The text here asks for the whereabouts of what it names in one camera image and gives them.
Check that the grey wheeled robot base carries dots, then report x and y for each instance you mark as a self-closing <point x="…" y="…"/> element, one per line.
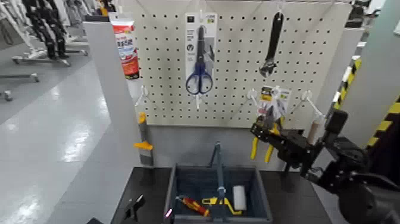
<point x="43" y="59"/>

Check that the white humanoid robot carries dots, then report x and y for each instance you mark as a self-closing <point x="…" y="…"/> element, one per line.
<point x="15" y="22"/>

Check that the white pegboard hook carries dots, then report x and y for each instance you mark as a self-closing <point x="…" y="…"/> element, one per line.
<point x="142" y="93"/>
<point x="252" y="94"/>
<point x="201" y="14"/>
<point x="307" y="96"/>
<point x="197" y="100"/>

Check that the grey panel with hazard edge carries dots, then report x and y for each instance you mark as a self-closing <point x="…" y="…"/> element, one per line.
<point x="375" y="62"/>

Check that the grey back panel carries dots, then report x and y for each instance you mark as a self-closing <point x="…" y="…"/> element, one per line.
<point x="203" y="144"/>

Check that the grey side partition panel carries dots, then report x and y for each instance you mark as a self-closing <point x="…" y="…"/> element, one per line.
<point x="109" y="131"/>

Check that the beige perforated pegboard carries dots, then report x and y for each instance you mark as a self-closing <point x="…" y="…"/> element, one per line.
<point x="237" y="62"/>

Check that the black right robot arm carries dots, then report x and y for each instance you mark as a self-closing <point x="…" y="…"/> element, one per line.
<point x="353" y="162"/>

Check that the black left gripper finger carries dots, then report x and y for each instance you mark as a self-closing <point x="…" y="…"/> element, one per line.
<point x="135" y="208"/>

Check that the blue scissors in package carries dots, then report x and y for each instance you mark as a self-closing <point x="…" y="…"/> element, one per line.
<point x="200" y="72"/>

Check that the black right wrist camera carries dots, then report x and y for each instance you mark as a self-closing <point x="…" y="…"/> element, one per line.
<point x="337" y="122"/>

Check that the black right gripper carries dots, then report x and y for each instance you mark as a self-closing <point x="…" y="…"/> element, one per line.
<point x="295" y="148"/>

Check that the grey caster wheel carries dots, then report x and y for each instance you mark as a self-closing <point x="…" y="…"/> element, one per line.
<point x="7" y="95"/>

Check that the grey wheeled base leg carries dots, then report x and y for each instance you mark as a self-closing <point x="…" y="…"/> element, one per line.
<point x="22" y="77"/>

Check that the red white sealant tube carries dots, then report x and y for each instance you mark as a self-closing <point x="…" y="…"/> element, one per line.
<point x="126" y="47"/>

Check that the white rectangular block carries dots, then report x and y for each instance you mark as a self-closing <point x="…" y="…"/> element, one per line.
<point x="239" y="197"/>

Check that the left gripper pink light finger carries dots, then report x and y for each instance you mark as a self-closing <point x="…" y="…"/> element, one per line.
<point x="168" y="214"/>

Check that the black humanoid robot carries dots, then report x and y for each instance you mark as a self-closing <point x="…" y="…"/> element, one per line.
<point x="47" y="25"/>

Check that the yellow utility knife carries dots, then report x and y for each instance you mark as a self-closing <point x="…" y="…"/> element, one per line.
<point x="229" y="206"/>

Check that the yellow pliers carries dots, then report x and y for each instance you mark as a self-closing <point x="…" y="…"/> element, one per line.
<point x="272" y="103"/>

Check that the yellow black hazard tape strip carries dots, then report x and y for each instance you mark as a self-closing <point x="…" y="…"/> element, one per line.
<point x="345" y="84"/>
<point x="386" y="123"/>

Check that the red yellow screwdriver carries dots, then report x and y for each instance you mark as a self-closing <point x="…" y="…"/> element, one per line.
<point x="193" y="204"/>

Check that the grey blue plastic crate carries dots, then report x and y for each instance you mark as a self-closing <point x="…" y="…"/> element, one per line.
<point x="200" y="183"/>

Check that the black adjustable wrench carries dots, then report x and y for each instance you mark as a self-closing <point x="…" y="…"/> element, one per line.
<point x="274" y="34"/>

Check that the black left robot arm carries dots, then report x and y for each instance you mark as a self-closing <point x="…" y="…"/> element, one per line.
<point x="95" y="221"/>

